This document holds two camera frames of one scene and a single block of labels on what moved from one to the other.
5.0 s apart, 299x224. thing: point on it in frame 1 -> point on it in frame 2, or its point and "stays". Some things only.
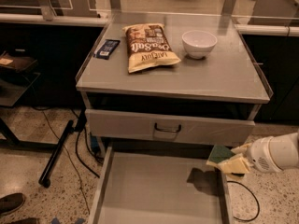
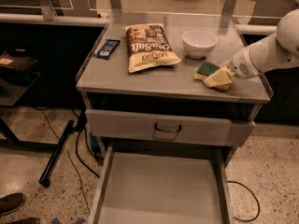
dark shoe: (10, 203) stays
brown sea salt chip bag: (148, 47) stays
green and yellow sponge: (219, 154) -> (205, 70)
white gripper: (259, 154) -> (242, 66)
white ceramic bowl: (198, 44) stays
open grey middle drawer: (160, 188) stays
